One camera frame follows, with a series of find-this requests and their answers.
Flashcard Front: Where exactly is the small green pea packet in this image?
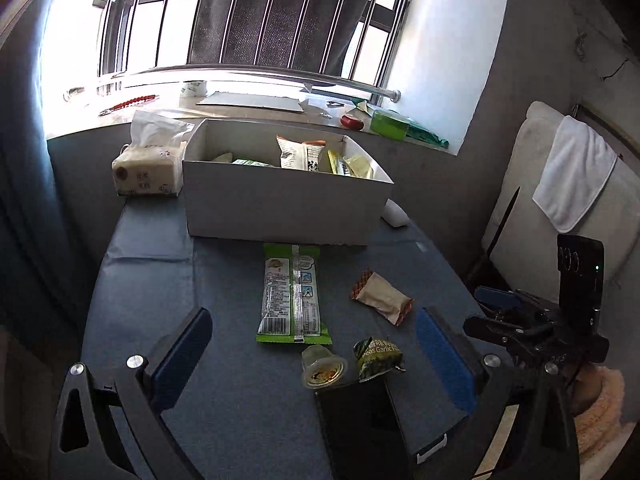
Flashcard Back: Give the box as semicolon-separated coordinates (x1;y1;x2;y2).
353;336;407;382

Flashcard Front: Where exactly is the long green snack packet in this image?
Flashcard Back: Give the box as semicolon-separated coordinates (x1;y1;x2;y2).
256;242;333;346

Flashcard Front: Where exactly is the yellow green snack packet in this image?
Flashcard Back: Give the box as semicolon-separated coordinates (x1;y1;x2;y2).
327;149;352;176

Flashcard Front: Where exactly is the brown cream snack packet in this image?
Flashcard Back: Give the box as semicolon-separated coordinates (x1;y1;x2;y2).
350;268;415;327

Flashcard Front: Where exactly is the blue grey curtain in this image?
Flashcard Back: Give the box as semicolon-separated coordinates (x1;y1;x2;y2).
0;0;126;341

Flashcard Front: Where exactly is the green plastic packet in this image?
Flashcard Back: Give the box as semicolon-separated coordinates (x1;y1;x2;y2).
405;120;449;150

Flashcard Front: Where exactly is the red pen on sill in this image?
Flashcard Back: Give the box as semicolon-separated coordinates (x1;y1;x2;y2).
99;92;160;117

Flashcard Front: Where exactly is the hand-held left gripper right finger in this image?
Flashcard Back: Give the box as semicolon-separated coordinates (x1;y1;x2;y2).
415;307;581;480

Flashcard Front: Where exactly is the clear jelly cup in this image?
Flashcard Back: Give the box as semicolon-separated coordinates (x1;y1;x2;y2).
300;344;349;391

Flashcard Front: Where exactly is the small cream yellow packet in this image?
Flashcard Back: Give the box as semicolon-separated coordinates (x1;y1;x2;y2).
345;154;376;180

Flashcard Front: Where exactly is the white cushioned chair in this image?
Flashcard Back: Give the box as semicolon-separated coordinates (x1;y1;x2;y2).
482;101;640;311

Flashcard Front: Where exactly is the white cardboard box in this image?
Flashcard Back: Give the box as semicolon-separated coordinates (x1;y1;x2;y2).
181;117;396;247

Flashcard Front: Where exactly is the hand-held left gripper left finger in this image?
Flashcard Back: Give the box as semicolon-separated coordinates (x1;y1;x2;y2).
50;307;213;480

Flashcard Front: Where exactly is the tissue pack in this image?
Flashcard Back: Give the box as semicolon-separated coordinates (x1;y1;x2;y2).
111;110;196;198

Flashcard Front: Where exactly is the flat cardboard sheet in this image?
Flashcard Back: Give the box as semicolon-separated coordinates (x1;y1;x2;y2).
196;91;306;112

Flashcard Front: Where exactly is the green box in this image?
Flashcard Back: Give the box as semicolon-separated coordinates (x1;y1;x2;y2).
370;109;410;141

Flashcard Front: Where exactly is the black smartphone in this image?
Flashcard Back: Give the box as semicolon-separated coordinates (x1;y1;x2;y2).
314;377;416;480

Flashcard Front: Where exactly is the metal window guard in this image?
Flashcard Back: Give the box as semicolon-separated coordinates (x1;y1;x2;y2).
62;0;421;103

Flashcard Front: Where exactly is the grey towel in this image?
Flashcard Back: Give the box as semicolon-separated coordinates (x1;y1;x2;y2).
189;0;381;77

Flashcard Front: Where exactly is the white towel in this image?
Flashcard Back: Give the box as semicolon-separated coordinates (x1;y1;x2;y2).
532;116;619;234

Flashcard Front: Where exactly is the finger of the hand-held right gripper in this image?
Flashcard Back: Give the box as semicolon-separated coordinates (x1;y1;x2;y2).
474;286;559;319
463;316;554;347

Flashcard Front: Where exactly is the blue table cloth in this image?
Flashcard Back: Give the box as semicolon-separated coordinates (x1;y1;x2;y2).
82;195;493;480

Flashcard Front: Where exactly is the white snack bag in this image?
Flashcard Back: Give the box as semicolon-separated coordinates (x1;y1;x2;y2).
276;135;327;171

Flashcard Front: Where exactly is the white remote control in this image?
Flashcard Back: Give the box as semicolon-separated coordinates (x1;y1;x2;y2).
381;199;410;228

